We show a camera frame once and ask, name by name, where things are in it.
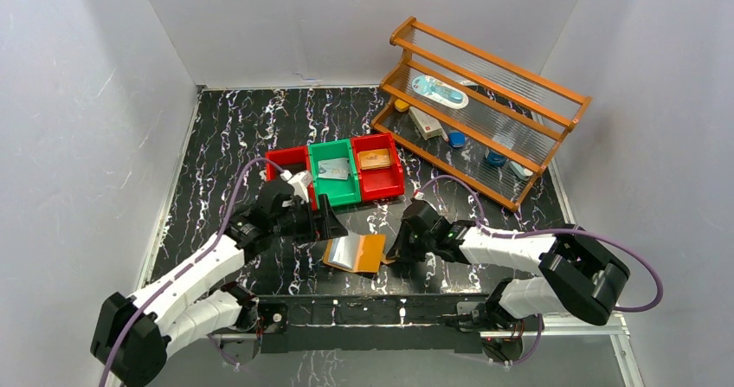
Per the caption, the orange card holder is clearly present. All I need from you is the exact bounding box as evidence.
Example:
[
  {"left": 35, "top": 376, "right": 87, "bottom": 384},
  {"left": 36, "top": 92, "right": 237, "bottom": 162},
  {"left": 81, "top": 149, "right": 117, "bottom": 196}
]
[{"left": 322, "top": 232, "right": 387, "bottom": 274}]

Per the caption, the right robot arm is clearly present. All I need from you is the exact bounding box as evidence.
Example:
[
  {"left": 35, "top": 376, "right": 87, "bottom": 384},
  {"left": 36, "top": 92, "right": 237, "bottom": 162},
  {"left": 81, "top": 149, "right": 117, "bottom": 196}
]
[{"left": 384, "top": 200, "right": 630, "bottom": 332}]

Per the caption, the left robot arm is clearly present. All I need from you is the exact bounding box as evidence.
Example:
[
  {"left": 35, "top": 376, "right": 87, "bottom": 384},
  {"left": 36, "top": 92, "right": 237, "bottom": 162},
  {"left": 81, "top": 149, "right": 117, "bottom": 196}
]
[{"left": 90, "top": 179, "right": 348, "bottom": 386}]

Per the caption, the grey card in bin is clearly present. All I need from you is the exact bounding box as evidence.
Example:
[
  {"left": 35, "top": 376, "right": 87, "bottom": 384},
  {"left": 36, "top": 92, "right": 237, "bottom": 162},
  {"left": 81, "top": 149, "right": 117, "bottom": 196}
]
[{"left": 318, "top": 158, "right": 351, "bottom": 181}]

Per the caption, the gold card in bin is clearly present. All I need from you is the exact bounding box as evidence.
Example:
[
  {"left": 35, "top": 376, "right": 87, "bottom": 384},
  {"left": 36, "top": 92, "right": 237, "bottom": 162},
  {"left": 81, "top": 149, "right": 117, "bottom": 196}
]
[{"left": 357, "top": 148, "right": 392, "bottom": 171}]

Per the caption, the green bin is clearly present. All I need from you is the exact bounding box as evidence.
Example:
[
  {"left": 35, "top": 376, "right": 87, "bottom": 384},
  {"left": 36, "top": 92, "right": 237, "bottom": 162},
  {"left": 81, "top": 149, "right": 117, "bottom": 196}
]
[{"left": 308, "top": 139, "right": 362, "bottom": 207}]

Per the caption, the right red bin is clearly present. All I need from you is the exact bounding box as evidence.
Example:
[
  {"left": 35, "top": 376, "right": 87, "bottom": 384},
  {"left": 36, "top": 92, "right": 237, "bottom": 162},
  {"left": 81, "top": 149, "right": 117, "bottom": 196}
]
[{"left": 351, "top": 133, "right": 405, "bottom": 201}]

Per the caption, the red bin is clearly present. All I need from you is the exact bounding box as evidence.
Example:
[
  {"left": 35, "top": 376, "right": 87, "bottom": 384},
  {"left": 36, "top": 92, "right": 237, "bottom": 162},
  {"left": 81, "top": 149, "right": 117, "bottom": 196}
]
[
  {"left": 351, "top": 133, "right": 405, "bottom": 201},
  {"left": 265, "top": 145, "right": 318, "bottom": 210}
]

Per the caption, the left red bin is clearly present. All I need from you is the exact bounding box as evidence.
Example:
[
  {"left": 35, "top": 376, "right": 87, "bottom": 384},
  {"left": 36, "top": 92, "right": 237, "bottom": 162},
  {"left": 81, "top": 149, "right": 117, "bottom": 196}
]
[{"left": 265, "top": 145, "right": 318, "bottom": 210}]

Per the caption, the blue round object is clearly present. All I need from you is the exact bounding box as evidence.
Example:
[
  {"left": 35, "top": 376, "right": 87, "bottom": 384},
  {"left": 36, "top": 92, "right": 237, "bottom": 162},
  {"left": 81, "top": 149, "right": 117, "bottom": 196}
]
[{"left": 447, "top": 131, "right": 467, "bottom": 149}]

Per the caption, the dark blue cup object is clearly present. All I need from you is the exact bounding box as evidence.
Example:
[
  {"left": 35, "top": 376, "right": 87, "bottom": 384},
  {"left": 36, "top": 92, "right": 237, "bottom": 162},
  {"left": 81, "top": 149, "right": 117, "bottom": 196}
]
[{"left": 484, "top": 149, "right": 508, "bottom": 167}]

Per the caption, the white small box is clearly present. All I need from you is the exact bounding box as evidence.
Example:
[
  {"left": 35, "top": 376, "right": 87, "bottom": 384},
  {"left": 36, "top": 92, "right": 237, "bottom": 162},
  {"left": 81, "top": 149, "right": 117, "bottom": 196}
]
[{"left": 409, "top": 106, "right": 445, "bottom": 140}]

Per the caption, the light blue white object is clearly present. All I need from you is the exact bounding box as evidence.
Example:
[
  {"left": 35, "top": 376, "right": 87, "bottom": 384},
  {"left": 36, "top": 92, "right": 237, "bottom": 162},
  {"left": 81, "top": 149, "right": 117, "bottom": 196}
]
[{"left": 508, "top": 161, "right": 534, "bottom": 180}]

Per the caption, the orange wooden rack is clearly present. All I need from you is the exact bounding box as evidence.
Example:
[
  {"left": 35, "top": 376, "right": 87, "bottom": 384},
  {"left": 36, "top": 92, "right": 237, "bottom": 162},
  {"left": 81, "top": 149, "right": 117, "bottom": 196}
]
[{"left": 371, "top": 16, "right": 592, "bottom": 211}]

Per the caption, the yellow small object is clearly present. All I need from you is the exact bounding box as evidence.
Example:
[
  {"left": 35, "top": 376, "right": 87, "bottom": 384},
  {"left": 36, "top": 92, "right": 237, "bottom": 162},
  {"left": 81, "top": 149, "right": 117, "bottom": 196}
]
[{"left": 393, "top": 99, "right": 409, "bottom": 113}]

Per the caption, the blue packaged tool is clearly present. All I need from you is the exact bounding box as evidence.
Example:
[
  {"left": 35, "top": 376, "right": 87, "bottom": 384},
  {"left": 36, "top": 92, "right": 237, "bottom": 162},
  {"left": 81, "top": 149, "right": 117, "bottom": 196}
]
[{"left": 410, "top": 75, "right": 469, "bottom": 109}]

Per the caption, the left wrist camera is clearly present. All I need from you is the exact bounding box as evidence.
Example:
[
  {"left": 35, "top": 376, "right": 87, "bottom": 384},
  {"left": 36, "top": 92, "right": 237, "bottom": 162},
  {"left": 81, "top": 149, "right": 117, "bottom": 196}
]
[{"left": 280, "top": 170, "right": 313, "bottom": 203}]

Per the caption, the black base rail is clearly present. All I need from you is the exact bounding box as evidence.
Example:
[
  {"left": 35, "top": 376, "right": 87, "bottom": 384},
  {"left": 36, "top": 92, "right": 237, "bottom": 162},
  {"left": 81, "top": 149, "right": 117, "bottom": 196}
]
[{"left": 259, "top": 294, "right": 493, "bottom": 354}]

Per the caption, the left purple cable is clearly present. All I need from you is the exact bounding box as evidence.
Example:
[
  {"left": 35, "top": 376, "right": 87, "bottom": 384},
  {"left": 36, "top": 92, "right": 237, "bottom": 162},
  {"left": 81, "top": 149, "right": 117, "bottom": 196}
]
[{"left": 97, "top": 157, "right": 288, "bottom": 387}]

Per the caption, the purple cable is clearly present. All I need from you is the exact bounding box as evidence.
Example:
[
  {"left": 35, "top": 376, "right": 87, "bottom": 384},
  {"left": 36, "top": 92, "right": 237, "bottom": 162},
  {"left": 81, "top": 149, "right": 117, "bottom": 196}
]
[
  {"left": 97, "top": 157, "right": 288, "bottom": 387},
  {"left": 414, "top": 175, "right": 665, "bottom": 313}
]

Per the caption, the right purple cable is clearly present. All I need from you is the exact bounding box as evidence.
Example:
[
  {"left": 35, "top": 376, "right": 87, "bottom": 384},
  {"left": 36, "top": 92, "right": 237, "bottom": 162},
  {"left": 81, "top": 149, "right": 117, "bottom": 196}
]
[{"left": 414, "top": 175, "right": 665, "bottom": 313}]

